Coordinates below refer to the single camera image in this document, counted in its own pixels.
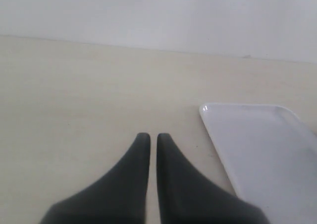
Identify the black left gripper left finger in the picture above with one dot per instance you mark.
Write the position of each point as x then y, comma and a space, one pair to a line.
118, 197

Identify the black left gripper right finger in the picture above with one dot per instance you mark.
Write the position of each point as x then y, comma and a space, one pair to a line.
187, 197

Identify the white rectangular tray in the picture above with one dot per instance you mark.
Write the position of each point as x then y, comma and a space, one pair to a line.
270, 157

